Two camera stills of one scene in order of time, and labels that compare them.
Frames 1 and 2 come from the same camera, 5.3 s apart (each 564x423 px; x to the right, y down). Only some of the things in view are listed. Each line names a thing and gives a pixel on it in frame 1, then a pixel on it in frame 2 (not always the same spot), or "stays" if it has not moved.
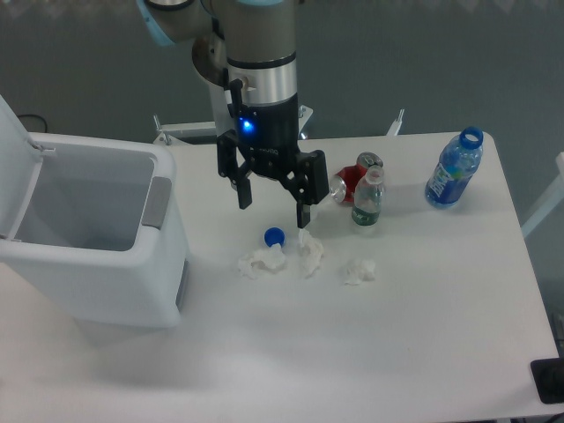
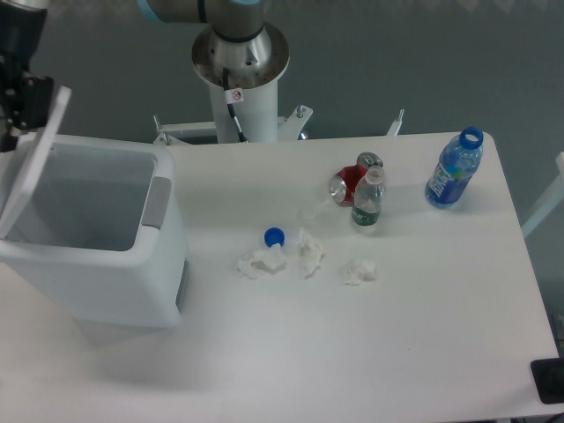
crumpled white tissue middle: x=311 y=252 stays
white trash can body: x=101 y=236 stays
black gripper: x=268 y=137 → x=25 y=98
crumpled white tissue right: x=362 y=270 stays
